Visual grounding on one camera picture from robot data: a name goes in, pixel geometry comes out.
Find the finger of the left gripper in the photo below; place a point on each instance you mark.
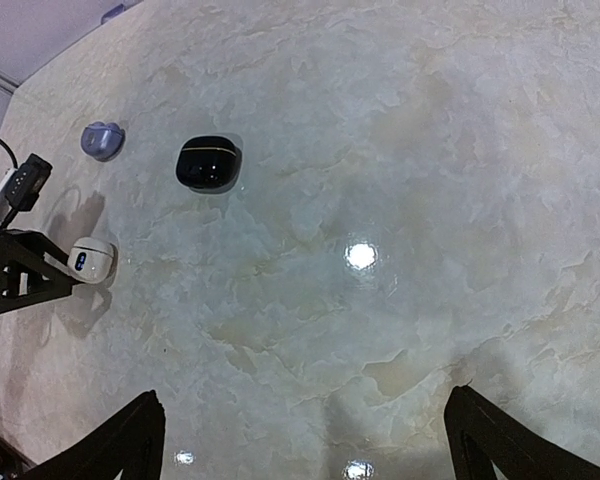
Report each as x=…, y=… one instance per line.
x=26, y=251
x=21, y=290

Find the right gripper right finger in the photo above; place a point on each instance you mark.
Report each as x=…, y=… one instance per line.
x=484, y=440

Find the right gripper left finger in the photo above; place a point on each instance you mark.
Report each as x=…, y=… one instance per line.
x=129, y=445

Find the white earbud case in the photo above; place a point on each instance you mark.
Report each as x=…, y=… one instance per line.
x=91, y=260

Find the purple earbud charging case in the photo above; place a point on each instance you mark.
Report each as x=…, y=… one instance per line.
x=102, y=141

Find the black earbud case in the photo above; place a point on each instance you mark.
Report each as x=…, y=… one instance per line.
x=208, y=164

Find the purple sticker on wall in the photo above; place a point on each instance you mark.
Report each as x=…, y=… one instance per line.
x=113, y=12

